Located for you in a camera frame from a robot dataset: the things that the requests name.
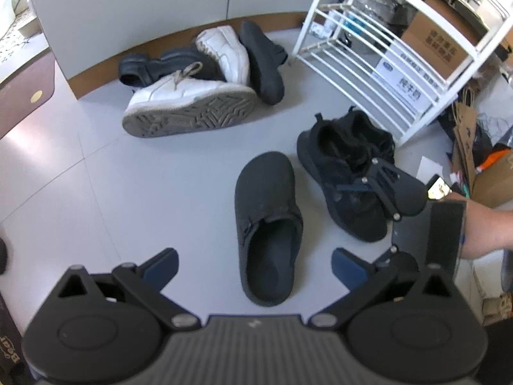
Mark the grey cabinet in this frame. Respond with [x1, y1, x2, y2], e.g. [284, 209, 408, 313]
[24, 0, 333, 101]

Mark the white paper sheet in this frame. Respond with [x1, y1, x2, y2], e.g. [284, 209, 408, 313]
[416, 156, 445, 180]

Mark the large cardboard box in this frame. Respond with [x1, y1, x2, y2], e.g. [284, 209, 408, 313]
[473, 154, 513, 209]

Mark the white shoe rack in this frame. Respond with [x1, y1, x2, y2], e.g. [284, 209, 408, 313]
[292, 0, 511, 148]

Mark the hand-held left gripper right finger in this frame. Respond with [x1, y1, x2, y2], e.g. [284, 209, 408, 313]
[308, 248, 457, 330]

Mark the brown cardboard box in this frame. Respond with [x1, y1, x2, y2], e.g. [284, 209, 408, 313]
[401, 0, 490, 81]

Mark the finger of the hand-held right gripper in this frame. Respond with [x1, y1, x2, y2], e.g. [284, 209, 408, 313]
[336, 157, 402, 223]

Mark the white lace-up sneaker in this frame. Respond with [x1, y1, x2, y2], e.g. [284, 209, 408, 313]
[195, 25, 252, 87]
[121, 61, 258, 139]

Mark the brown floor mat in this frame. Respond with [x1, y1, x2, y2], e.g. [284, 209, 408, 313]
[0, 53, 55, 139]

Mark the person's right forearm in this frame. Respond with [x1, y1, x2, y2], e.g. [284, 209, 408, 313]
[460, 198, 513, 261]

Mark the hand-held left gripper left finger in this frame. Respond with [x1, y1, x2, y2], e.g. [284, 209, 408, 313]
[58, 248, 202, 332]

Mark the brown paper bag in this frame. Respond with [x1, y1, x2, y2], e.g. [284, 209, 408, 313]
[451, 88, 495, 193]

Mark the black mesh sneaker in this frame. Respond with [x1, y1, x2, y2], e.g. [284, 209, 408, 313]
[341, 106, 397, 165]
[297, 113, 389, 244]

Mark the dark grey buckle clog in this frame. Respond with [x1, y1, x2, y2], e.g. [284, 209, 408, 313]
[233, 151, 304, 308]
[238, 20, 289, 106]

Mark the black printed slipper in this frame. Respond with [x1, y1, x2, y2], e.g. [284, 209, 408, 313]
[0, 289, 22, 385]

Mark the white carton box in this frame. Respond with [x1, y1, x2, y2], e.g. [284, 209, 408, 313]
[372, 42, 443, 114]

